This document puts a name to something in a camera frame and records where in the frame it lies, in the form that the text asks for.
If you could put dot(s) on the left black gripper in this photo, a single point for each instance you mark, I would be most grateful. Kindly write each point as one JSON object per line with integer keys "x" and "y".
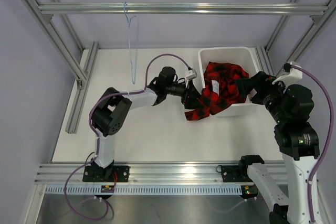
{"x": 191, "y": 102}

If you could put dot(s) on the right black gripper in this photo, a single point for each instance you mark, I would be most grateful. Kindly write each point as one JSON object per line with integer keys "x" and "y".
{"x": 261, "y": 82}

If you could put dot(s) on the red black plaid shirt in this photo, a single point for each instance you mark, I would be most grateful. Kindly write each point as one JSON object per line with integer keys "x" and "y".
{"x": 220, "y": 91}

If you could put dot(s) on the light blue wire hanger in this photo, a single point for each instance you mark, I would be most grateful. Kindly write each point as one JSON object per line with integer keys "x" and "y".
{"x": 133, "y": 40}

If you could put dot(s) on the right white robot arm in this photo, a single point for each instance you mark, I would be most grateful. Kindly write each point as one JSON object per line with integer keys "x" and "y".
{"x": 290, "y": 105}

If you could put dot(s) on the white plastic basket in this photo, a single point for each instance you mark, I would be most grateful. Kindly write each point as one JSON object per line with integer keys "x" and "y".
{"x": 243, "y": 56}

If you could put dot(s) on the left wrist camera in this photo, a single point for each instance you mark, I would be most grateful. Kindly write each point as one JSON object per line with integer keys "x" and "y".
{"x": 190, "y": 75}

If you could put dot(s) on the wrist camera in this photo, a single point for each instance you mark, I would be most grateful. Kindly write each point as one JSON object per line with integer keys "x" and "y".
{"x": 190, "y": 75}
{"x": 291, "y": 74}

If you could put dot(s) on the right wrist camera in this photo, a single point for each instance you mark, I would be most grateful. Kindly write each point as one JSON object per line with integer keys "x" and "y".
{"x": 291, "y": 74}

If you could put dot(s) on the white slotted cable duct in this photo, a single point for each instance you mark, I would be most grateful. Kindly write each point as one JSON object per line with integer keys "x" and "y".
{"x": 153, "y": 190}

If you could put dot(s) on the right aluminium frame post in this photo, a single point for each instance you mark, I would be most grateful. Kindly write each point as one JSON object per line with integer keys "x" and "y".
{"x": 294, "y": 35}

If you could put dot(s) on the aluminium frame post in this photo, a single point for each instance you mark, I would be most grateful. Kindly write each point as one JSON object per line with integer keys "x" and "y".
{"x": 56, "y": 40}
{"x": 294, "y": 35}

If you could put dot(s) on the aluminium frame crossbar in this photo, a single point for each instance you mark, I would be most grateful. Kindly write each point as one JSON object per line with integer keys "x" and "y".
{"x": 184, "y": 8}

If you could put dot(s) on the left aluminium frame post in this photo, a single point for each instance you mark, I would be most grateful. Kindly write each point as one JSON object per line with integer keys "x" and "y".
{"x": 56, "y": 40}

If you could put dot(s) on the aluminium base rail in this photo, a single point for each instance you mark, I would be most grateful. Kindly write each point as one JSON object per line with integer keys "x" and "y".
{"x": 189, "y": 173}

